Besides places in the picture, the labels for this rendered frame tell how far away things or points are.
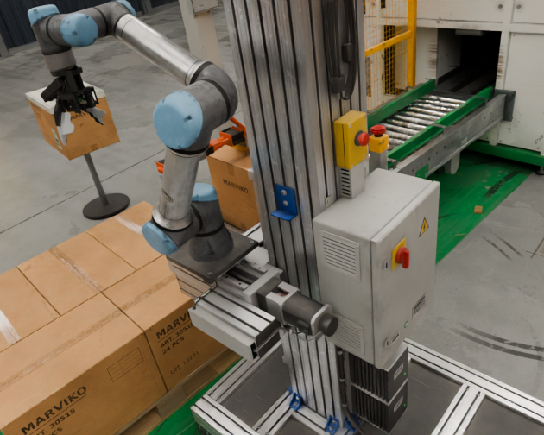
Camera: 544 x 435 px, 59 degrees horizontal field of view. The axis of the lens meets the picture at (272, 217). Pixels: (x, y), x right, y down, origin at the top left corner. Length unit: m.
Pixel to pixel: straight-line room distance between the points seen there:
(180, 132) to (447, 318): 2.02
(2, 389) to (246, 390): 0.96
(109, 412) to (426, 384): 1.33
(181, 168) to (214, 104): 0.19
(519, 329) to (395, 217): 1.61
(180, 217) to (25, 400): 1.07
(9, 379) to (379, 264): 1.56
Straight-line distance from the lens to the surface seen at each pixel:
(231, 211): 2.54
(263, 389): 2.22
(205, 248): 1.53
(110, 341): 2.17
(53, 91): 1.51
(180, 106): 1.08
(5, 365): 2.32
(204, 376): 2.59
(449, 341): 2.67
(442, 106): 3.94
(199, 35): 3.31
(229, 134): 2.29
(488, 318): 2.82
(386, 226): 1.26
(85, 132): 3.81
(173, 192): 1.27
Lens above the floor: 1.95
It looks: 32 degrees down
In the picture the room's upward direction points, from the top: 9 degrees counter-clockwise
